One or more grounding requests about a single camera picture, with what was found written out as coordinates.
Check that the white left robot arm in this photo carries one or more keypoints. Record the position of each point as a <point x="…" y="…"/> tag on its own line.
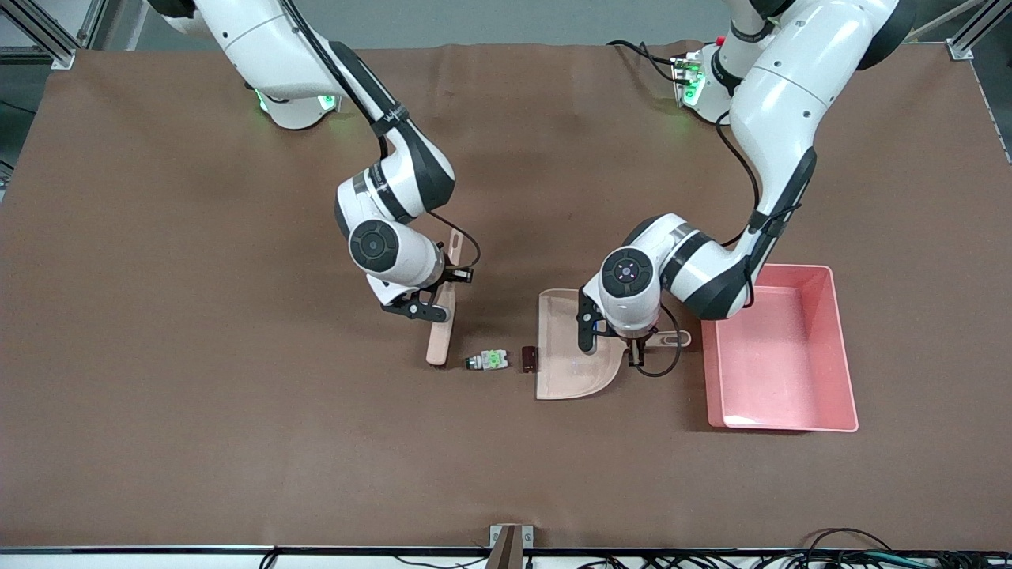
<point x="779" y="95"/>

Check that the beige plastic dustpan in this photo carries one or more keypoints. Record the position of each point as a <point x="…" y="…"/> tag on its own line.
<point x="565" y="371"/>

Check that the beige brush with black bristles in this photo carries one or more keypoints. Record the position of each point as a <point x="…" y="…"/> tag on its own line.
<point x="439" y="340"/>

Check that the green lit right base plate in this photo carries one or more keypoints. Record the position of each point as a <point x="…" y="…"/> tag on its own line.
<point x="328" y="103"/>

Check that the green lit base plate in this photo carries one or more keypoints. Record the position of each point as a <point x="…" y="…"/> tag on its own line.
<point x="328" y="103"/>
<point x="686" y="83"/>

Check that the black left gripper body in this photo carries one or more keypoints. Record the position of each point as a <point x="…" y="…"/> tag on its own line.
<point x="637" y="347"/>

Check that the brown table mat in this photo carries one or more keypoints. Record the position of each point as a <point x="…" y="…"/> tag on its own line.
<point x="395" y="458"/>

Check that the pink plastic bin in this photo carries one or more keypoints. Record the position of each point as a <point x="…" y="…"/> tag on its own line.
<point x="791" y="379"/>

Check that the aluminium frame strut with foot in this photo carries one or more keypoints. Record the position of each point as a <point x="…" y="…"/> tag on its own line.
<point x="47" y="39"/>

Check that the small white electronic connector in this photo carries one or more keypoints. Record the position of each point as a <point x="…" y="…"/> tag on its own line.
<point x="494" y="360"/>

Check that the grey metal bracket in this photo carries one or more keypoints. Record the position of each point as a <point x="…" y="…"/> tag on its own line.
<point x="496" y="537"/>

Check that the dark brown capacitor block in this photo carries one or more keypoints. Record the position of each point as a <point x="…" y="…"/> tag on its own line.
<point x="530" y="359"/>

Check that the green lit left base plate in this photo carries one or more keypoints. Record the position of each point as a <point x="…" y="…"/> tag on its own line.
<point x="686" y="83"/>

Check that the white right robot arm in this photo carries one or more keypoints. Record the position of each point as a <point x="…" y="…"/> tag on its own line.
<point x="269" y="47"/>

